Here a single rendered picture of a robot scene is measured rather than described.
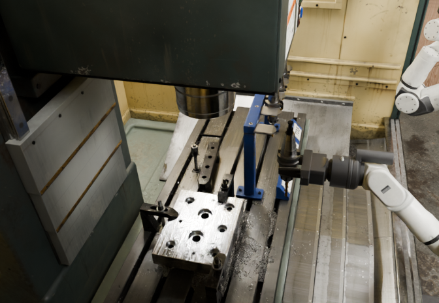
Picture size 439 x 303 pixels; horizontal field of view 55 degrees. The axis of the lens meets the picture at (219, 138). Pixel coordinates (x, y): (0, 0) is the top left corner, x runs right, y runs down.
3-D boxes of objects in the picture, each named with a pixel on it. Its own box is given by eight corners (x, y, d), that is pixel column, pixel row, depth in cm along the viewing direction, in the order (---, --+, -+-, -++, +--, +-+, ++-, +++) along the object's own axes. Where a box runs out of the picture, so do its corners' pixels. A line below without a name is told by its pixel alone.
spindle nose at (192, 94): (195, 83, 123) (192, 45, 116) (245, 95, 117) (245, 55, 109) (164, 111, 112) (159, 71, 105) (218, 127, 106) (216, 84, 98)
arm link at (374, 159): (343, 181, 122) (385, 186, 120) (344, 192, 112) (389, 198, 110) (348, 142, 120) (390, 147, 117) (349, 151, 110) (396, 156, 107)
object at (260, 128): (277, 127, 144) (277, 125, 144) (275, 136, 140) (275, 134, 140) (257, 125, 146) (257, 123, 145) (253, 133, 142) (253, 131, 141)
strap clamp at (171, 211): (181, 230, 150) (178, 200, 141) (179, 237, 147) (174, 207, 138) (147, 223, 153) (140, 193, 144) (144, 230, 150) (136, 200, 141)
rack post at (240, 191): (263, 191, 164) (265, 128, 146) (261, 200, 159) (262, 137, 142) (238, 187, 166) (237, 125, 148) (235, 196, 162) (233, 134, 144)
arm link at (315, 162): (305, 138, 120) (349, 143, 117) (303, 164, 126) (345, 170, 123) (300, 167, 111) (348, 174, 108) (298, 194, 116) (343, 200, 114)
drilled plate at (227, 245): (243, 208, 151) (243, 198, 148) (224, 277, 129) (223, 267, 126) (182, 198, 156) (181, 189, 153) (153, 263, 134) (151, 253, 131)
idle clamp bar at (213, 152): (221, 154, 182) (220, 142, 179) (209, 197, 162) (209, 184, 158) (209, 153, 183) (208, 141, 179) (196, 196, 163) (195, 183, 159)
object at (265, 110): (281, 109, 152) (281, 107, 152) (279, 117, 148) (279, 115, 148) (262, 107, 154) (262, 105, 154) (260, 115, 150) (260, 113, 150)
